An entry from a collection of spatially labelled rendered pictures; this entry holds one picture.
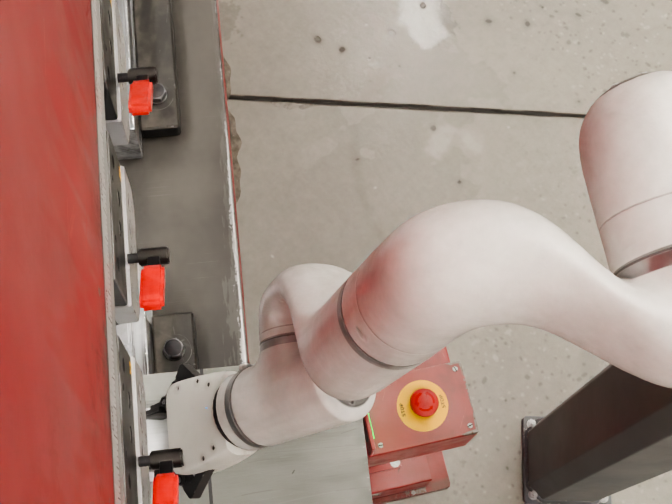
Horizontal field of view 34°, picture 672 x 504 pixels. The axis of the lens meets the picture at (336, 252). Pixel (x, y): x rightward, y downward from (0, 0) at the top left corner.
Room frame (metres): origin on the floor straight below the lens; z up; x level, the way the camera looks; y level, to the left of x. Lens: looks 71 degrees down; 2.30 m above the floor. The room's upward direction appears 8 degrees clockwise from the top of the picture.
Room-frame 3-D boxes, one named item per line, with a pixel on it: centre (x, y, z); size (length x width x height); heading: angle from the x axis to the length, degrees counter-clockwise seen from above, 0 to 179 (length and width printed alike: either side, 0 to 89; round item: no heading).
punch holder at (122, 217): (0.34, 0.25, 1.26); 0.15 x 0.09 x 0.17; 14
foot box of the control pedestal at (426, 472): (0.37, -0.15, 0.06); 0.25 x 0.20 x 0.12; 111
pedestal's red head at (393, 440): (0.36, -0.12, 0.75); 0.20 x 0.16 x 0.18; 21
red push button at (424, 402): (0.32, -0.15, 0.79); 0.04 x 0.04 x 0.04
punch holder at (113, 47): (0.53, 0.30, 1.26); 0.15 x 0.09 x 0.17; 14
